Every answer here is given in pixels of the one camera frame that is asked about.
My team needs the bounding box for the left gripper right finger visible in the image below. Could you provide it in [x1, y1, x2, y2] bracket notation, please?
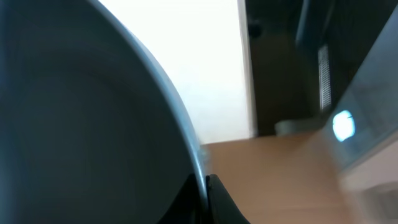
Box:
[206, 174, 249, 224]

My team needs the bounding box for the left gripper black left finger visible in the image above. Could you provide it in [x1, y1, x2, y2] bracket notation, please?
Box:
[158, 174, 201, 224]

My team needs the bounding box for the dark blue plate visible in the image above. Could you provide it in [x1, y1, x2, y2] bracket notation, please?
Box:
[1, 1, 208, 223]

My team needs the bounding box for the clear plastic bin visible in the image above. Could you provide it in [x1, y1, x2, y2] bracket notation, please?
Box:
[324, 10, 397, 223]

